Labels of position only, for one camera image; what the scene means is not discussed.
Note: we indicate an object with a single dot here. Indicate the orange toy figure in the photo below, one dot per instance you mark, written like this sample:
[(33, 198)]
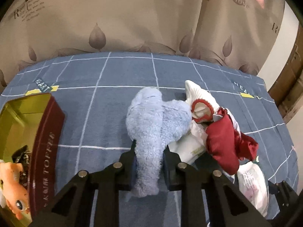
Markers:
[(14, 184)]

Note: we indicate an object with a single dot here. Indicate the wooden door frame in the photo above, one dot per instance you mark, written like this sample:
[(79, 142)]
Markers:
[(288, 80)]

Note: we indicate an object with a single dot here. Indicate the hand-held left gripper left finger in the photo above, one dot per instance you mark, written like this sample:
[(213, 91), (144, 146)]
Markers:
[(127, 172)]

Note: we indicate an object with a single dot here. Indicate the dark red tin box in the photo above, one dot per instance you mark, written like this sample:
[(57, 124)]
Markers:
[(45, 134)]

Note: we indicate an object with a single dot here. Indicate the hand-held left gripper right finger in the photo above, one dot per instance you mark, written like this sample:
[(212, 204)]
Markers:
[(171, 172)]

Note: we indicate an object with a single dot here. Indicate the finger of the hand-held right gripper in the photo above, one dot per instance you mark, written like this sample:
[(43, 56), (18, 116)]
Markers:
[(285, 196)]

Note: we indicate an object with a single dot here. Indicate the dark patterned wrapper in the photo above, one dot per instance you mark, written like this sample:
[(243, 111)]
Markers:
[(22, 156)]

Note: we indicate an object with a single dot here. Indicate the beige leaf print curtain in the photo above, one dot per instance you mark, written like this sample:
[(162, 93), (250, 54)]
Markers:
[(118, 16)]

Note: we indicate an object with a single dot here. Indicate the light blue fluffy cloth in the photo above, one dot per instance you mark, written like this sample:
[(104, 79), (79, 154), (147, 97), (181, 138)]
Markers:
[(149, 134)]

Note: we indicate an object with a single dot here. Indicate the red and white cloth pouch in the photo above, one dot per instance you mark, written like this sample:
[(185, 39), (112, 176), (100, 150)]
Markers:
[(220, 141)]

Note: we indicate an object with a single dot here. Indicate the white sock with red trim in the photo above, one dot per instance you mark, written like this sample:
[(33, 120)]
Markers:
[(201, 92)]

